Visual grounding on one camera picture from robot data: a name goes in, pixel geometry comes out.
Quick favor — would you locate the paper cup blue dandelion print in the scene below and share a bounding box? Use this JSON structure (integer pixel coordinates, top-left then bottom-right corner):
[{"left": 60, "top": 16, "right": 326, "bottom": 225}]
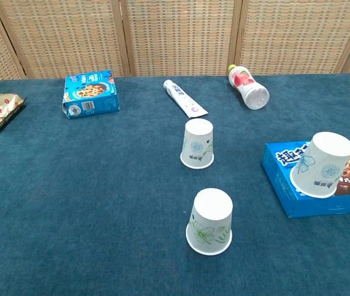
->
[{"left": 179, "top": 118, "right": 215, "bottom": 170}]

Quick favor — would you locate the paper cup blue dragonfly print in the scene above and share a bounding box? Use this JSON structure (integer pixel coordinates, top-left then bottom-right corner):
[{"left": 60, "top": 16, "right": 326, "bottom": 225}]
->
[{"left": 289, "top": 131, "right": 350, "bottom": 199}]

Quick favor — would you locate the paper cup green flower print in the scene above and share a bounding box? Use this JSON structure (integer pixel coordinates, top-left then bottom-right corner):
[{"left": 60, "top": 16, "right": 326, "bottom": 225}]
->
[{"left": 185, "top": 187, "right": 234, "bottom": 257}]

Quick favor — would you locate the small blue cookie box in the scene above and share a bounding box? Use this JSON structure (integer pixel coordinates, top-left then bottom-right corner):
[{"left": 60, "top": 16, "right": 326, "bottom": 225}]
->
[{"left": 62, "top": 69, "right": 120, "bottom": 120}]

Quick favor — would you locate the large flat blue cookie box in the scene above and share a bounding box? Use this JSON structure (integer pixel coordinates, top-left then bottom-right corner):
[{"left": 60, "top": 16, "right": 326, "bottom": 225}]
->
[{"left": 261, "top": 140, "right": 350, "bottom": 220}]

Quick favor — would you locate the white toothpaste tube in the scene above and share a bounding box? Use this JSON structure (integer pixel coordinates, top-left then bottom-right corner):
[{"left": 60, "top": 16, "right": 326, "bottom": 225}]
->
[{"left": 163, "top": 78, "right": 209, "bottom": 119}]

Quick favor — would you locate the clear bottle with pink label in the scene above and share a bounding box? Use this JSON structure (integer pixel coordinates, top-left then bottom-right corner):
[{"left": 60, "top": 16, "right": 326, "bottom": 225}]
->
[{"left": 227, "top": 64, "right": 271, "bottom": 110}]

